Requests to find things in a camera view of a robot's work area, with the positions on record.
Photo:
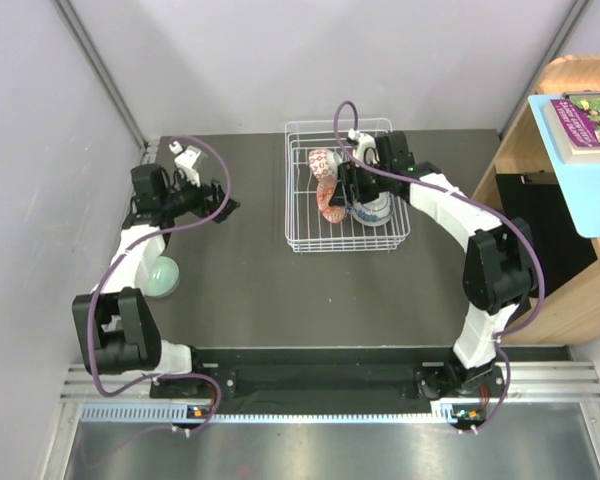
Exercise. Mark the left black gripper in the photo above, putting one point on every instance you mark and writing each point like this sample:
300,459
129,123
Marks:
205,207

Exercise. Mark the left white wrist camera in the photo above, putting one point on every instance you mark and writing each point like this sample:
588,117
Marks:
187,161

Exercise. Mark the purple green book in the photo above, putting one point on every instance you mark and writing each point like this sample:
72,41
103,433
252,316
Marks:
574,123

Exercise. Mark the pale green bowl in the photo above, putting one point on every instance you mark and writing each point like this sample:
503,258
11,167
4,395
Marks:
163,278

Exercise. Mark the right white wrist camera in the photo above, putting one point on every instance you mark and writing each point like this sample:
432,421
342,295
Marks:
363,147

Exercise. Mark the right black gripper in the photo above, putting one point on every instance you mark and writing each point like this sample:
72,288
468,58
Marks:
349,174

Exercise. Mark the blue white floral bowl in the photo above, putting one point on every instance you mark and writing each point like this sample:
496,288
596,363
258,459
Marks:
375,213

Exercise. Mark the grey slotted cable duct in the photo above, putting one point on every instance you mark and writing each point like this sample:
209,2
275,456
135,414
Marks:
189,412

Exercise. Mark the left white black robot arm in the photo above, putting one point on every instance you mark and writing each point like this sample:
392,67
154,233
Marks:
116,330

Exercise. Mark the light blue shelf board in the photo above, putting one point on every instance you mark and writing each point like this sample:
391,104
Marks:
580,183

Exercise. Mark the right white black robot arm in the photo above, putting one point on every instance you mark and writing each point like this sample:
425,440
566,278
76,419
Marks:
501,268

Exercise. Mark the white wire dish rack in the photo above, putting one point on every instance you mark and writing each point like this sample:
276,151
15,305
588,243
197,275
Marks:
306,230

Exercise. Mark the wooden side cabinet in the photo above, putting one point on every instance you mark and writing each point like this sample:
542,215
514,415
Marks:
520,181

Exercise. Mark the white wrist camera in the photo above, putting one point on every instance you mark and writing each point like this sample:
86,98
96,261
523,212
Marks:
363,147
187,161

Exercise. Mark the black mounting base rail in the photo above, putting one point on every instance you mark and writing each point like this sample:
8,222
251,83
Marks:
333,381

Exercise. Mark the red geometric pattern bowl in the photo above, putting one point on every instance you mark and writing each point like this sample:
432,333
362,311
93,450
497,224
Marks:
324,164

